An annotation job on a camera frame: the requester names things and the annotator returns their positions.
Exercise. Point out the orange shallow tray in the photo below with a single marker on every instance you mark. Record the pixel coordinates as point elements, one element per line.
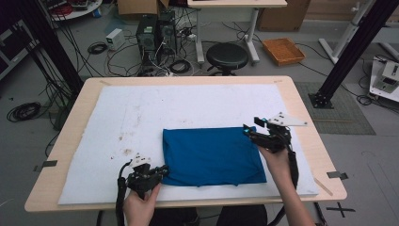
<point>283,51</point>

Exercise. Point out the round white table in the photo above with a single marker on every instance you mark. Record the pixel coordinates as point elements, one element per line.
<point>75,9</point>

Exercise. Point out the small white box device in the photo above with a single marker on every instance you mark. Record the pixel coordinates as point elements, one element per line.
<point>115,38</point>

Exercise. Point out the white electronic device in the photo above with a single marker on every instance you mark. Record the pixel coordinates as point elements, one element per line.
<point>387,78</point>

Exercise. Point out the white felt mat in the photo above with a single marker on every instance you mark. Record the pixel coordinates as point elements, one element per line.
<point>188,103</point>

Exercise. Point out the grey floor mat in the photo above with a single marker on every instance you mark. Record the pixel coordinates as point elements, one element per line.
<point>342,109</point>

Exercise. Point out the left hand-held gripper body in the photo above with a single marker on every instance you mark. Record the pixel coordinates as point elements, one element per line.
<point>142,179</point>

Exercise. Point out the black tape cross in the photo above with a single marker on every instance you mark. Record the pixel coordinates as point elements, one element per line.
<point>340,209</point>

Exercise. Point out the black tape strip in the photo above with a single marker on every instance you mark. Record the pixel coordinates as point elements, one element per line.
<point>337,175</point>
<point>47,164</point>

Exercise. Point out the white metal stand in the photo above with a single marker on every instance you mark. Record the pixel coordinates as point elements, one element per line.
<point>345,34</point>

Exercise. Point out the black computer tower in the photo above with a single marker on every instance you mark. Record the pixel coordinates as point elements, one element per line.
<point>146,37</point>
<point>167,31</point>

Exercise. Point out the thin wooden stick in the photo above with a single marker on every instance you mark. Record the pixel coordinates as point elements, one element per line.
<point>323,186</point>

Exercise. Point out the black round stool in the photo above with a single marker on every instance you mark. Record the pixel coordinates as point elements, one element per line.
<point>227,55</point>

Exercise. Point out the person's right hand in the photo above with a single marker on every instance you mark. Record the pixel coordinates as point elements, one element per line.
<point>279,166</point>

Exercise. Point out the person's legs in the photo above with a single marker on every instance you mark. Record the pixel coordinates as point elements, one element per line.
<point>238,216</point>

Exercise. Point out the black metal frame post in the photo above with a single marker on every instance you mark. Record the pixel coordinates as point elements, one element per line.
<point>50,44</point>
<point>354,47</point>

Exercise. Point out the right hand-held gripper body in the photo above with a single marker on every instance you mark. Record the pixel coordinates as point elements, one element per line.
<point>277,138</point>

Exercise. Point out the person's left hand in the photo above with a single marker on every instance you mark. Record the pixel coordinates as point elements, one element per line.
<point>139,210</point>

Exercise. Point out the brown cardboard box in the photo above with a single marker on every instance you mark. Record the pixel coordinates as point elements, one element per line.
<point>141,6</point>
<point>282,19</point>

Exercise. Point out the blue t-shirt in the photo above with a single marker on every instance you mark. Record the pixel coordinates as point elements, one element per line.
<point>213,153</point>

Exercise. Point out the white-legged table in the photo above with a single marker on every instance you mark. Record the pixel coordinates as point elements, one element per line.
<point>235,3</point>

